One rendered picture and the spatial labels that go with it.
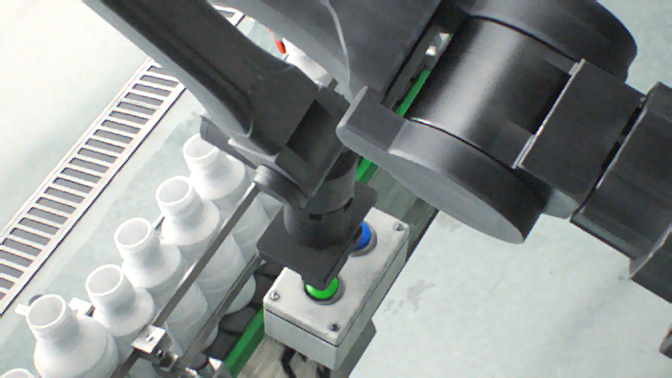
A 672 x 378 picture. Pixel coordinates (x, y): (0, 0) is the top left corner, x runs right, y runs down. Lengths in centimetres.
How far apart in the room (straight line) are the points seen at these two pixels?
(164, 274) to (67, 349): 13
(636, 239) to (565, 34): 9
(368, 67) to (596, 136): 10
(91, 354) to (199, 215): 18
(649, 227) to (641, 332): 191
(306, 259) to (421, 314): 150
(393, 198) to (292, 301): 35
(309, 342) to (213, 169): 20
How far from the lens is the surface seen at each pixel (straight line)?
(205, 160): 128
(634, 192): 55
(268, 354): 137
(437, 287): 261
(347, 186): 102
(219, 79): 88
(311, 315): 118
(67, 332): 117
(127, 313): 122
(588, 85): 56
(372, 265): 120
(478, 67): 57
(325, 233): 107
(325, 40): 58
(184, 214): 126
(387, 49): 58
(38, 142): 333
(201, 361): 118
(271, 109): 90
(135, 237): 126
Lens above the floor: 200
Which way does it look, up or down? 45 degrees down
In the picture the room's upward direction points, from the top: 22 degrees counter-clockwise
